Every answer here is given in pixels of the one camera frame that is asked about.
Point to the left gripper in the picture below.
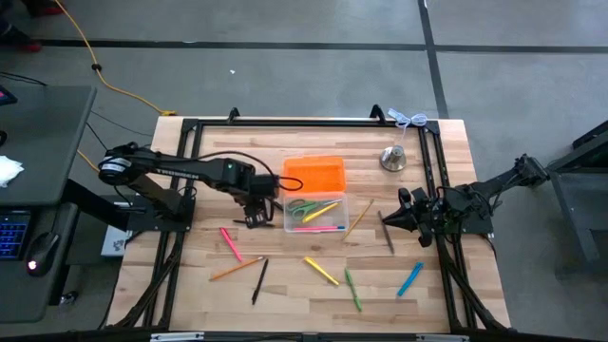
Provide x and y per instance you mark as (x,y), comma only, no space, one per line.
(259,190)

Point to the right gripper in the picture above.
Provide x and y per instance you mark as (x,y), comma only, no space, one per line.
(425,214)

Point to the grey pen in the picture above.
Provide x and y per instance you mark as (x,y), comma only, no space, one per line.
(387,237)

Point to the pink highlighter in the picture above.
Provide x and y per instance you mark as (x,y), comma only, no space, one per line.
(231,244)

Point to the wooden pencil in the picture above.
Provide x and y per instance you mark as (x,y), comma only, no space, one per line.
(358,219)

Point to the green scissors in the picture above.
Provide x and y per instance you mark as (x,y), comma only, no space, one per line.
(316,205)

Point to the pink pencil with blue tip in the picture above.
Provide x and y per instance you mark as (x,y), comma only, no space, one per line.
(318,229)

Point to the yellow highlighter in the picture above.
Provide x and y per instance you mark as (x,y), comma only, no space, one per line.
(321,271)
(320,213)

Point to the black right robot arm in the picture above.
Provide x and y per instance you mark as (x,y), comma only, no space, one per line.
(503,183)

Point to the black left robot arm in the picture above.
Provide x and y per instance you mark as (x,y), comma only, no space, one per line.
(180,173)

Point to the clear box with orange lid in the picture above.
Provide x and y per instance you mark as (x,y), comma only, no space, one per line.
(313,173)

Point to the white box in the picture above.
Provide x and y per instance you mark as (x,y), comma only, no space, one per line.
(114,242)

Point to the orange pencil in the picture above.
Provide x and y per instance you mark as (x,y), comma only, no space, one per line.
(236,269)

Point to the blue pen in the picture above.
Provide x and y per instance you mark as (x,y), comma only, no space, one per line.
(410,279)

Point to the green pen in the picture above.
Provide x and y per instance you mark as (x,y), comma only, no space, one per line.
(353,290)

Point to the dark metal cart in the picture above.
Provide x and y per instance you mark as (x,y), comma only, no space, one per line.
(575,221)

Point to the desk caster wheel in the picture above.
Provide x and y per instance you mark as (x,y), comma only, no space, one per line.
(69,298)

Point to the black computer mouse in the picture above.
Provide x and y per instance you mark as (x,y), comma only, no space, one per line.
(43,254)

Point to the grey desk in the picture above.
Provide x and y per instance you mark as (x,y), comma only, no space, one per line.
(43,133)

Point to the backlit keyboard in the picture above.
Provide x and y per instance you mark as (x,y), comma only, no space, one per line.
(12,235)

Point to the white tissue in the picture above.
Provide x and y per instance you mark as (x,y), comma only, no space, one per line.
(9,171)

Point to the black aluminium rig frame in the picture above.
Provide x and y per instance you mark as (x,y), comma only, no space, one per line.
(309,123)

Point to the silver bracket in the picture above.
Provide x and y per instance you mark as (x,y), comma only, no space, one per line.
(442,338)
(176,337)

